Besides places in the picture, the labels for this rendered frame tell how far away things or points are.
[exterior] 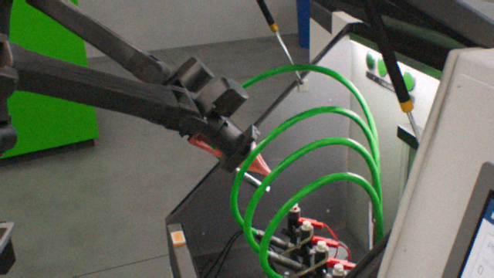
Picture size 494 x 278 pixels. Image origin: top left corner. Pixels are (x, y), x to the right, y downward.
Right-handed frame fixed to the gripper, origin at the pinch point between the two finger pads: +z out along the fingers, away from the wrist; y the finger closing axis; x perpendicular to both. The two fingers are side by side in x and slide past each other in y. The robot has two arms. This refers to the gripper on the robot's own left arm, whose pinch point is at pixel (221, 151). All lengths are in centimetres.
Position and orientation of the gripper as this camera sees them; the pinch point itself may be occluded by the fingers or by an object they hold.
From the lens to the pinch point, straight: 125.9
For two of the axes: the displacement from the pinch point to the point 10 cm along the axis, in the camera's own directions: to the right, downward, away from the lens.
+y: 4.2, -1.5, 9.0
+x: -6.5, 6.4, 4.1
